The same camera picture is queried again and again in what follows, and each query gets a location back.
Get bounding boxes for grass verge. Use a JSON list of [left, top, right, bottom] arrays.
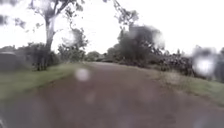
[[0, 62, 92, 102], [146, 65, 224, 108]]

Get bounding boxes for tall leafy tree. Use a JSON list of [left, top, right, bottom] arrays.
[[28, 0, 88, 72]]

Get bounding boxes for grey asphalt road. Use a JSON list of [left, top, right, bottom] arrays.
[[0, 62, 224, 128]]

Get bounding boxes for row of bushes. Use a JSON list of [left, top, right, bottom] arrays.
[[0, 42, 62, 72], [159, 45, 224, 83]]

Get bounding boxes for leafy bush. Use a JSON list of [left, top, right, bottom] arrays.
[[57, 28, 90, 63]]

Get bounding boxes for dark dense tree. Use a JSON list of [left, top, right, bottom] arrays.
[[116, 24, 166, 67]]

